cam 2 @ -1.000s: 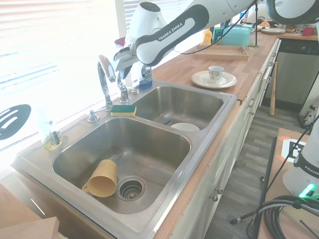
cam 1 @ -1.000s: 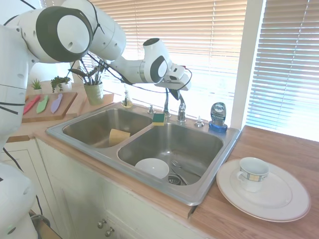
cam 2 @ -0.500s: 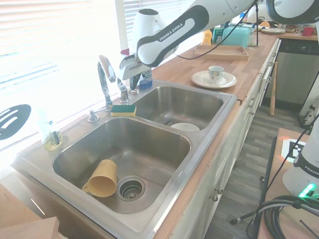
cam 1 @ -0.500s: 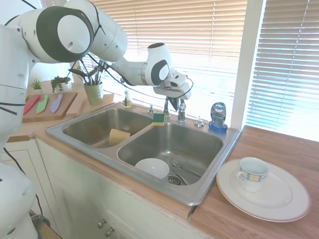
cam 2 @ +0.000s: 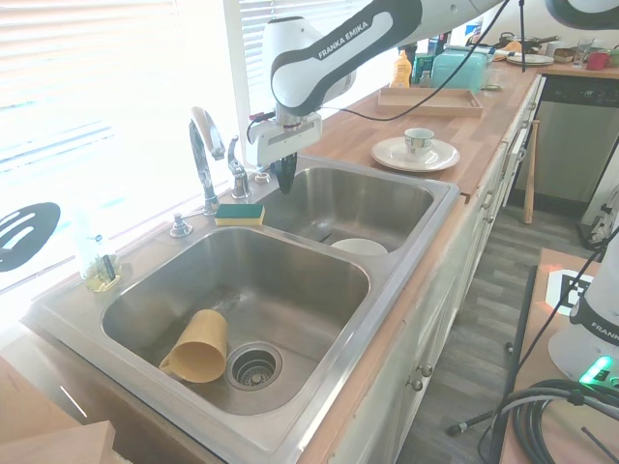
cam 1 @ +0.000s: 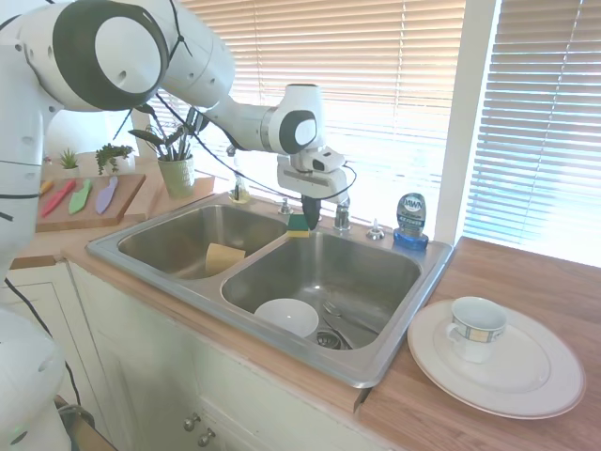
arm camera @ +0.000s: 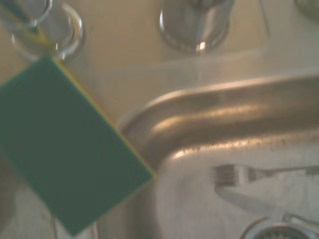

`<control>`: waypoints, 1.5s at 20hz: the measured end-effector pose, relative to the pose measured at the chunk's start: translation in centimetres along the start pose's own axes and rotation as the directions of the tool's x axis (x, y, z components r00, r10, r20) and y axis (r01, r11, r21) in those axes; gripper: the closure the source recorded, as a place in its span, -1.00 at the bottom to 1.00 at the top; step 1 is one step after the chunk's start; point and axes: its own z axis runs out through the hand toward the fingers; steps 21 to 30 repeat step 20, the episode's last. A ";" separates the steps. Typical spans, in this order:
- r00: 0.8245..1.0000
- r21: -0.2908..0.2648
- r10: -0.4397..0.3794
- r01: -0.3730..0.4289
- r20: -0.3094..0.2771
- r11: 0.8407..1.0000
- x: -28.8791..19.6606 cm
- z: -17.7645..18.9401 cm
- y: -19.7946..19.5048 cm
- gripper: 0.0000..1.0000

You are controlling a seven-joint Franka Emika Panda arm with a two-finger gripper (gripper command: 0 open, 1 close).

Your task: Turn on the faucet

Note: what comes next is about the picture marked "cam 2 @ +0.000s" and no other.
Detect yellow green sponge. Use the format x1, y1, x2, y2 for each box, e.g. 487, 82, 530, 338
214, 202, 266, 227

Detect black camera cable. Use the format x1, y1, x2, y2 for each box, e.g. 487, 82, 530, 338
246, 0, 512, 145

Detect white patterned teacup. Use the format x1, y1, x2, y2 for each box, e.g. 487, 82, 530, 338
403, 127, 436, 163

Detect chrome sink faucet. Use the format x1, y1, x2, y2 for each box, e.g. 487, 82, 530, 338
188, 105, 227, 217

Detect printed marker tag sheet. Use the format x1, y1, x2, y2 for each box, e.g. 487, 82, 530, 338
545, 269, 597, 315

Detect white bowl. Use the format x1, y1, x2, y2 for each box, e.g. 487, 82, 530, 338
330, 237, 389, 258

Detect stack of white plates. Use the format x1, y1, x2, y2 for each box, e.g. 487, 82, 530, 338
505, 52, 555, 68

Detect coiled grey black cables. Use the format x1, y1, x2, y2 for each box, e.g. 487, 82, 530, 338
478, 379, 619, 464

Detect clear drinking glass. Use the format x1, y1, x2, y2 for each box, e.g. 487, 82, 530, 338
573, 37, 596, 68

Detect wooden serving tray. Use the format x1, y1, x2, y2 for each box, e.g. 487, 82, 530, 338
376, 86, 486, 121

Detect clear soap bottle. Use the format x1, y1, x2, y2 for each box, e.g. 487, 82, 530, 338
72, 217, 123, 294

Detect teal toaster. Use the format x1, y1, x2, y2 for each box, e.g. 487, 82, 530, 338
431, 43, 495, 96

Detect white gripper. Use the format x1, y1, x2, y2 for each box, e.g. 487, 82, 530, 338
244, 112, 324, 196

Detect thin black pole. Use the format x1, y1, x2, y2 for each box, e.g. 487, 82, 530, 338
517, 0, 529, 74

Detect black steel dishwasher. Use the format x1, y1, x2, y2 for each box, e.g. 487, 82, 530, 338
512, 74, 619, 209

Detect yellow plastic cup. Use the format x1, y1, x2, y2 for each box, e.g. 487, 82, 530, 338
158, 308, 229, 384

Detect dark frying pan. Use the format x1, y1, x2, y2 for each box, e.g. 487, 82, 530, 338
497, 31, 560, 55

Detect white kitchen cabinets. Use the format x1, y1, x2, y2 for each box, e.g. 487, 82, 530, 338
299, 76, 547, 464

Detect white window blinds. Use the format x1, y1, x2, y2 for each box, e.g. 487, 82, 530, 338
0, 0, 412, 291

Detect chrome faucet lever handle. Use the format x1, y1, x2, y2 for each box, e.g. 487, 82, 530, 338
226, 134, 253, 200

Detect white black-trimmed object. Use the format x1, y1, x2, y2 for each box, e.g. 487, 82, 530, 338
577, 183, 619, 253

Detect black tripod stand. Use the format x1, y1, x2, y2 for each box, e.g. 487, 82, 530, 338
447, 264, 539, 436

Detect yellow mustard bottle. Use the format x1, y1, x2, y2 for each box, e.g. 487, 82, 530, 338
389, 47, 414, 90

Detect stainless double sink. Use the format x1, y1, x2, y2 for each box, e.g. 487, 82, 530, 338
21, 154, 460, 460

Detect white dinner plate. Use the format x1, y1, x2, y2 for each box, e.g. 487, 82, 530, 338
370, 136, 461, 173

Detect wooden board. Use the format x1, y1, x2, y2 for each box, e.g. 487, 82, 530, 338
0, 355, 117, 464

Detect black slotted spatula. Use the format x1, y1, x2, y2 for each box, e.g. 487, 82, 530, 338
0, 201, 63, 273

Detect chrome soap pump cap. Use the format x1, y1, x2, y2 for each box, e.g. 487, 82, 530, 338
168, 212, 195, 239

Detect metal drain strainer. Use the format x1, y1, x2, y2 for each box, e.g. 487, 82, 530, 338
225, 341, 284, 391

